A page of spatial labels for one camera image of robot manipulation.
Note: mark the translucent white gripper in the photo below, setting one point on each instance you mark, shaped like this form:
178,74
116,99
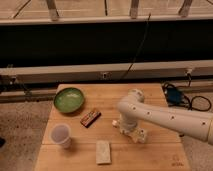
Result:
126,129

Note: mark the white plastic bottle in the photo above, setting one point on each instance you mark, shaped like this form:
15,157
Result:
138,135

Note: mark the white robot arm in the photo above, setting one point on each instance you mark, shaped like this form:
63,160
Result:
132,108

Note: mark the white sponge block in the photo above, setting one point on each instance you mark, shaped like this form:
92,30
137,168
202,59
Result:
103,152

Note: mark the blue power box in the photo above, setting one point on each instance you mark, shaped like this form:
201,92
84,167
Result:
174,96

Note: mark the green ceramic bowl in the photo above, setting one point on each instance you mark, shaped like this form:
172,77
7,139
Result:
68,100

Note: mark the translucent plastic cup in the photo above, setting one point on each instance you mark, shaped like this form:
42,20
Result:
60,135

